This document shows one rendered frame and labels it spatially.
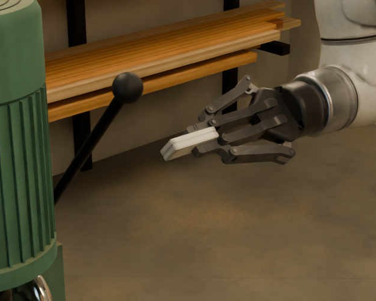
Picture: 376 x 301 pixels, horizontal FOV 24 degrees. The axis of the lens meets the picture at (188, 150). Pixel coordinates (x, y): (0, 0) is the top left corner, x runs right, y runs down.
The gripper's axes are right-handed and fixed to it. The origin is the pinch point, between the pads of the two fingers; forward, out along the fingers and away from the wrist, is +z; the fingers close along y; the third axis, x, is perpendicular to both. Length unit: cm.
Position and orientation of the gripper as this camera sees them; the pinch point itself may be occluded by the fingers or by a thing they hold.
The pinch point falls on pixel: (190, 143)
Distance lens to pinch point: 105.9
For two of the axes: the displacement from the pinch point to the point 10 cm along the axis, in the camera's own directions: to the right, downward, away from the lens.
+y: -4.7, -8.4, 2.6
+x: 4.3, -4.8, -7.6
